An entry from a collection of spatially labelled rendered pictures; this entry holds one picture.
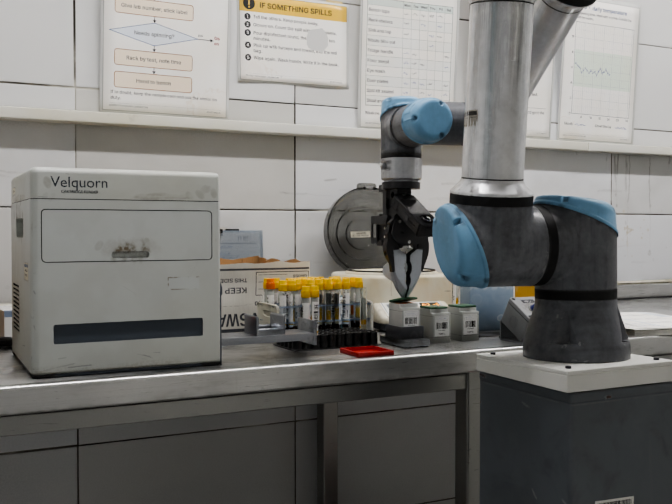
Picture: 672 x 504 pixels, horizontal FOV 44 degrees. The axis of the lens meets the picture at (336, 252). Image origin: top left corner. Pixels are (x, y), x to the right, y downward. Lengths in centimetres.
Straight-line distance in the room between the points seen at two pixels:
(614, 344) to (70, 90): 125
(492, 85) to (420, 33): 112
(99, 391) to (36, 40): 93
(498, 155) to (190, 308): 51
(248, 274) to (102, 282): 45
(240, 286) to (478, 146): 66
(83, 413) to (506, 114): 73
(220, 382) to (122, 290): 20
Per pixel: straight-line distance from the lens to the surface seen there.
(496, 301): 171
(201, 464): 205
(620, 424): 121
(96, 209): 126
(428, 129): 141
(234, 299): 164
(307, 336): 139
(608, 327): 122
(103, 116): 189
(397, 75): 221
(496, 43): 116
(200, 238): 130
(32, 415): 126
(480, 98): 116
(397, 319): 153
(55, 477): 197
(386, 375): 141
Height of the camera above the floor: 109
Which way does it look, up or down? 2 degrees down
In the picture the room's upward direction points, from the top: straight up
